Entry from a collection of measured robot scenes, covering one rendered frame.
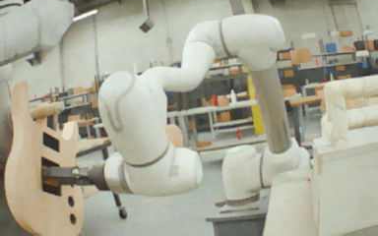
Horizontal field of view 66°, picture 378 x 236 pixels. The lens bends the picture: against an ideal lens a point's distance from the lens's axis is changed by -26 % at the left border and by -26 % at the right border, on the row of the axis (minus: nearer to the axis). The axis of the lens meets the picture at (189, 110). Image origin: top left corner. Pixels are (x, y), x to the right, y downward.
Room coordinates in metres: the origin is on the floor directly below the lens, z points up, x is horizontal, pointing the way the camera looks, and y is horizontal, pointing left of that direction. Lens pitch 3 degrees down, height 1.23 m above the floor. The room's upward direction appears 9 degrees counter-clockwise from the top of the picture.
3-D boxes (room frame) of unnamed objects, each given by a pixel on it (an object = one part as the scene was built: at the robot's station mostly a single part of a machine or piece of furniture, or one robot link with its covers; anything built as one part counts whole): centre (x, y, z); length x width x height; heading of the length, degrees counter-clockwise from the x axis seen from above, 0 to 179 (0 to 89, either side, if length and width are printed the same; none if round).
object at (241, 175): (1.53, -0.18, 0.87); 0.18 x 0.16 x 0.22; 68
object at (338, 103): (0.54, -0.25, 1.15); 0.03 x 0.03 x 0.09
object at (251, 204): (1.54, -0.15, 0.73); 0.22 x 0.18 x 0.06; 68
